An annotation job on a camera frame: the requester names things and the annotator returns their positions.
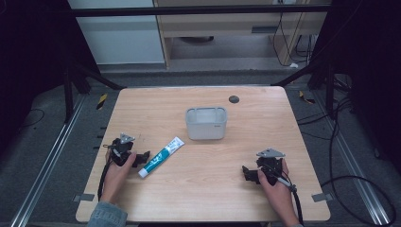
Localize right hand-held gripper black cable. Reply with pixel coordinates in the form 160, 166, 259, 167
270, 171, 305, 226

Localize black horizontal crossbar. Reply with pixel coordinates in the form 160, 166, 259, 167
67, 4, 333, 18

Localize hand-held gripper black cable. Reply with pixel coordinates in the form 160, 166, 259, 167
96, 144, 118, 201
270, 171, 305, 226

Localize person's right hand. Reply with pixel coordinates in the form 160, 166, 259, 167
257, 159, 297, 217

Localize black metal stand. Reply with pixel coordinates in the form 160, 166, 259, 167
61, 60, 127, 125
270, 60, 337, 121

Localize grey plastic container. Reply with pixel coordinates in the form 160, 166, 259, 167
184, 106, 229, 141

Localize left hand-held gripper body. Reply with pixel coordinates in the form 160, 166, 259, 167
108, 132, 136, 167

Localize grey metal table bracket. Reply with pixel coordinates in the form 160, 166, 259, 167
73, 193, 96, 202
311, 192, 334, 203

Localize left hand-held gripper black cable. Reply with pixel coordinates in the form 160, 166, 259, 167
96, 144, 118, 201

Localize person's left hand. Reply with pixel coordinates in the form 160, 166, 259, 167
100, 150, 137, 204

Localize long black floor cable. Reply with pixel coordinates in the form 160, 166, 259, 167
297, 74, 397, 227

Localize white cabinet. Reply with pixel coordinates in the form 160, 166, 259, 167
67, 0, 166, 65

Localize aluminium floor rail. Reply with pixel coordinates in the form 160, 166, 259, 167
314, 91, 392, 226
9, 94, 87, 227

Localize hanging black desk cables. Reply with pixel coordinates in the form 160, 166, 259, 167
271, 11, 314, 67

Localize yellow and black striped tape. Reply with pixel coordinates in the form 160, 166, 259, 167
96, 93, 109, 111
298, 90, 316, 105

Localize black curtain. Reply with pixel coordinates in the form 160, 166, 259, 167
310, 0, 401, 178
0, 0, 102, 159

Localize thin black floor cable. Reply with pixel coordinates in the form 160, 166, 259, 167
18, 108, 45, 131

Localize light wooden desk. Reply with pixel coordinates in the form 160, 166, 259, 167
153, 0, 333, 69

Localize white and teal toothpaste tube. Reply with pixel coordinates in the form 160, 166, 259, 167
137, 136, 185, 179

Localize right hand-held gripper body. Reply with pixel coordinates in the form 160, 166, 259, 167
255, 148, 287, 186

